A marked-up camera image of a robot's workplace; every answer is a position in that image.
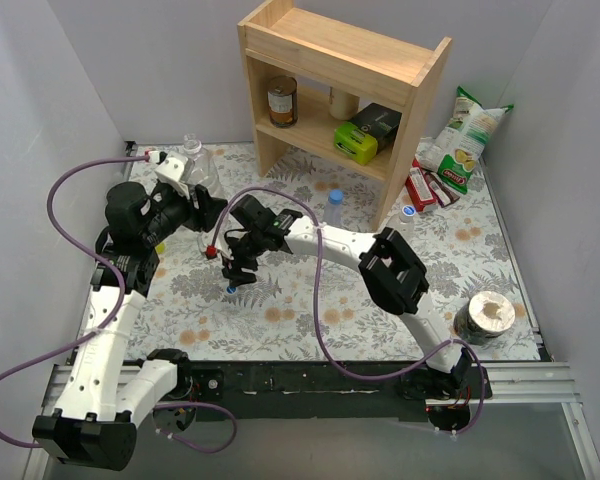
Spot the clear plastic bottle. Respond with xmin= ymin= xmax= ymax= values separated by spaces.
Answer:
xmin=183 ymin=134 xmax=225 ymax=199
xmin=386 ymin=211 xmax=417 ymax=240

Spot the blue tinted plastic bottle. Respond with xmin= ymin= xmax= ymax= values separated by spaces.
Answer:
xmin=323 ymin=199 xmax=343 ymax=227

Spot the blue bottle cap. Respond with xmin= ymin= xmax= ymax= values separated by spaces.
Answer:
xmin=328 ymin=189 xmax=344 ymax=205

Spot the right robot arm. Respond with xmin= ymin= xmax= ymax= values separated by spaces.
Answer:
xmin=220 ymin=187 xmax=479 ymax=398

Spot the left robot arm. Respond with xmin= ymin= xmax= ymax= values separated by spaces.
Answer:
xmin=32 ymin=182 xmax=227 ymax=471

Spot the tin can on shelf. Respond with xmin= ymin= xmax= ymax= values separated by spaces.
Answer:
xmin=267 ymin=75 xmax=298 ymax=128

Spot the white cup on shelf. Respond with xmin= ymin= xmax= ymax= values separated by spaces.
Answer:
xmin=329 ymin=87 xmax=360 ymax=121

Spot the green and black box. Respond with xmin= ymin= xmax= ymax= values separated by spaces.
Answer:
xmin=334 ymin=103 xmax=402 ymax=165

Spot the wooden shelf unit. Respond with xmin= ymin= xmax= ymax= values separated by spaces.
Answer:
xmin=237 ymin=1 xmax=452 ymax=226

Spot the red snack packet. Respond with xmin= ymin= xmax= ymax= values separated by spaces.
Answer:
xmin=405 ymin=158 xmax=459 ymax=213

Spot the green chips bag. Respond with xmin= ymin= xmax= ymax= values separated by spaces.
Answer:
xmin=416 ymin=86 xmax=514 ymax=194

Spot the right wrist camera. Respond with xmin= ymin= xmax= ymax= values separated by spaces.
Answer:
xmin=197 ymin=233 xmax=230 ymax=259

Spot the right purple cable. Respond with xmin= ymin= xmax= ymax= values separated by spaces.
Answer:
xmin=212 ymin=187 xmax=487 ymax=435

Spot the purple cable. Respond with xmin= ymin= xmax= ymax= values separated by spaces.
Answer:
xmin=212 ymin=187 xmax=487 ymax=435
xmin=0 ymin=152 xmax=239 ymax=454

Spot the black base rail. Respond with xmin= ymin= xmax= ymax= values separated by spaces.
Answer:
xmin=134 ymin=360 xmax=494 ymax=434

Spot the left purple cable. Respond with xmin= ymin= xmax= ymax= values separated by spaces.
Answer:
xmin=0 ymin=152 xmax=239 ymax=454

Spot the aluminium frame rail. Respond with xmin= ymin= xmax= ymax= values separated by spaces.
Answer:
xmin=22 ymin=362 xmax=600 ymax=480

